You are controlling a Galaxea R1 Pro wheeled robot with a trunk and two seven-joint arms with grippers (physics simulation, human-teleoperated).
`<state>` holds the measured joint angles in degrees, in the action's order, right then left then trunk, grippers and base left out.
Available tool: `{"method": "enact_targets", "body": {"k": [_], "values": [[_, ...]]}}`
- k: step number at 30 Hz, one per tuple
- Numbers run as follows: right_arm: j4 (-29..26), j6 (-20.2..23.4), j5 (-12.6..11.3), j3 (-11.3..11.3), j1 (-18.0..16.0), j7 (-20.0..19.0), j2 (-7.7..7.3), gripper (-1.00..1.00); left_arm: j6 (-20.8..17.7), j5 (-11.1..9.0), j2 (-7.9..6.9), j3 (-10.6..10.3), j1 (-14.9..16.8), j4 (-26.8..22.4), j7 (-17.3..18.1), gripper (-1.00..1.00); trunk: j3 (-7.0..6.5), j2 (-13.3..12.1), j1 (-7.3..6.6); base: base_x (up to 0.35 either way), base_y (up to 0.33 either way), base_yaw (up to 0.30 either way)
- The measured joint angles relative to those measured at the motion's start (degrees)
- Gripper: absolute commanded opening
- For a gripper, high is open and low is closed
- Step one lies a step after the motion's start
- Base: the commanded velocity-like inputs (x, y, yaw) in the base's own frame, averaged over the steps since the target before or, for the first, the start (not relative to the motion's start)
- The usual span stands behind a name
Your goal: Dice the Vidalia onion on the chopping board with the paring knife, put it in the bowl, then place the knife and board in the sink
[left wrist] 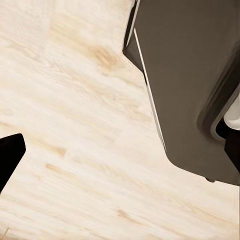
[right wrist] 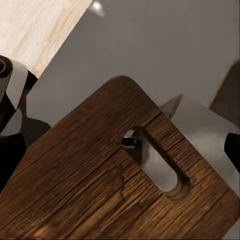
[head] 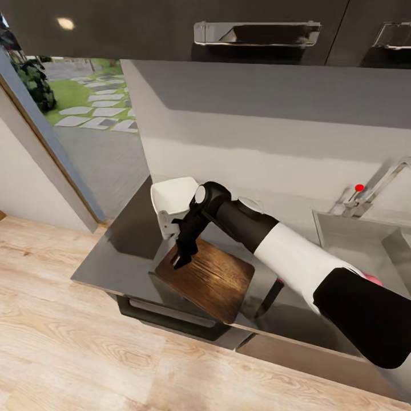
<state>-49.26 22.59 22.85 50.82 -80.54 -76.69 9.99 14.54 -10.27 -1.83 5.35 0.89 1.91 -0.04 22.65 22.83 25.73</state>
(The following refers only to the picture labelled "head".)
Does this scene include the vidalia onion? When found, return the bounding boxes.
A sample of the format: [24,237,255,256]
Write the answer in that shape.
[365,275,384,287]

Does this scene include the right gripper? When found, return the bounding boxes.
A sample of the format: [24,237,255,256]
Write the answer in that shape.
[172,216,204,269]

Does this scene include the parer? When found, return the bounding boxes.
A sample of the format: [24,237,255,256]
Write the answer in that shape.
[255,278,286,318]

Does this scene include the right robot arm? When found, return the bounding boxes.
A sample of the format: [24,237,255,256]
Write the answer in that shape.
[158,181,411,404]

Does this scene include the cutting board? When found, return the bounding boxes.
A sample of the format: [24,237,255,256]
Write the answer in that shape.
[155,237,255,324]

